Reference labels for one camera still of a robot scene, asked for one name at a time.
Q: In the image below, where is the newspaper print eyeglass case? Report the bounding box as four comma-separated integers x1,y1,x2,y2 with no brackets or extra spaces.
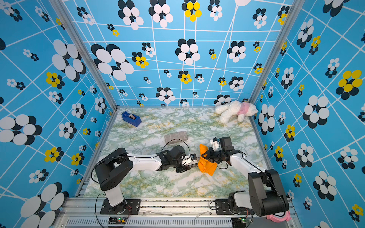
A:
185,156,199,169

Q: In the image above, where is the orange cloth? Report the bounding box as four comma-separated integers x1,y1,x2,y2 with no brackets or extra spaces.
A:
198,144,217,176

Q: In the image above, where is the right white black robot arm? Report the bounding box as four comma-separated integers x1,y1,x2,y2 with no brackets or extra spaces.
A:
199,137,289,217

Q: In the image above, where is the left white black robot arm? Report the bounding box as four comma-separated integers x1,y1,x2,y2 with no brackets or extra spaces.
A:
93,145,198,207

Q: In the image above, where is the white plush toy pink shirt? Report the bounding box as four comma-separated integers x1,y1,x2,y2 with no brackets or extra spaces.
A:
215,101,258,124

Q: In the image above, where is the blue tape dispenser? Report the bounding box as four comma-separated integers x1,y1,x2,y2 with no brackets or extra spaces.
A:
122,111,142,127

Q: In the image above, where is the right circuit board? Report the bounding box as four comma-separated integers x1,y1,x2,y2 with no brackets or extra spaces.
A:
231,218,247,228

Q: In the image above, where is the circuit board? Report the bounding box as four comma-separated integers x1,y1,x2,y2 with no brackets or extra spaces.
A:
108,217,128,225
231,218,247,228

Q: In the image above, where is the left circuit board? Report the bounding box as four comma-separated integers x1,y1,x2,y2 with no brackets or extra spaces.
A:
108,217,128,225

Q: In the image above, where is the pink alarm clock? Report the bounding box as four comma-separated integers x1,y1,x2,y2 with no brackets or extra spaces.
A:
266,211,291,223

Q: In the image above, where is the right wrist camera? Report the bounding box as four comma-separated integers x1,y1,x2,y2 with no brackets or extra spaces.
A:
210,137,220,151

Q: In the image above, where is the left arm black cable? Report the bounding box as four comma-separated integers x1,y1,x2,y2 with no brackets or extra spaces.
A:
159,139,192,157

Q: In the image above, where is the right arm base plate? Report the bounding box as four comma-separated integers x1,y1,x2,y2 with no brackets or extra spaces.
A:
211,199,255,216

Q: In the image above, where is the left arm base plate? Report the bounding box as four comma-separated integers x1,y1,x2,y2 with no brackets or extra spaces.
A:
100,199,141,215

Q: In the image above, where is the aluminium front rail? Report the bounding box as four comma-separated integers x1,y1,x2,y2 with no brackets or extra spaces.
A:
53,197,302,228

